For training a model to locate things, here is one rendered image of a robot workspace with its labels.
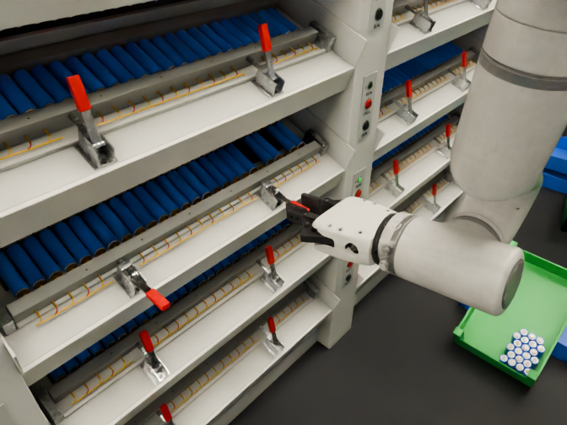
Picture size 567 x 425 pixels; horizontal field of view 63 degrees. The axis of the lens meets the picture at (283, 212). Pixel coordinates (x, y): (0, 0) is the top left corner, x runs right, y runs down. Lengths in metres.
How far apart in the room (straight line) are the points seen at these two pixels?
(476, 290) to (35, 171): 0.49
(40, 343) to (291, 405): 0.67
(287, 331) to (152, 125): 0.63
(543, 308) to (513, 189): 0.91
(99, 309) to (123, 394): 0.19
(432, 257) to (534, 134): 0.20
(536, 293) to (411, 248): 0.83
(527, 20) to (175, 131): 0.38
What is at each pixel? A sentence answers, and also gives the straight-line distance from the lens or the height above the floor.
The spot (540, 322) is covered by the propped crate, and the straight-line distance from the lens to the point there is 1.37.
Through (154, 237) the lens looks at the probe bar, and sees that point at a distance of 0.67.
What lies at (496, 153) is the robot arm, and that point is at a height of 0.79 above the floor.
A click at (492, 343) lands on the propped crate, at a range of 1.34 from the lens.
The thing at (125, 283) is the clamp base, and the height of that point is 0.56.
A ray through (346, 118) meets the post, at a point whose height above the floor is 0.64.
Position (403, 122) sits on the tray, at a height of 0.55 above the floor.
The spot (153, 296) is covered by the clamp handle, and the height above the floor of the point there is 0.57.
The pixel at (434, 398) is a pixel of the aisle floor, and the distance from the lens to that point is 1.22.
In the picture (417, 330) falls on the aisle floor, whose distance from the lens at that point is 1.33.
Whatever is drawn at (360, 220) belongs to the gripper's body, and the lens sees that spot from 0.64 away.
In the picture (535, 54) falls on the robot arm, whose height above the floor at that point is 0.88.
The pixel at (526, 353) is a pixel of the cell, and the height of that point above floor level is 0.08.
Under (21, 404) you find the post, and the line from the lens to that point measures 0.65.
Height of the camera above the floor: 0.99
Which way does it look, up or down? 36 degrees down
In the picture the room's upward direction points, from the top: straight up
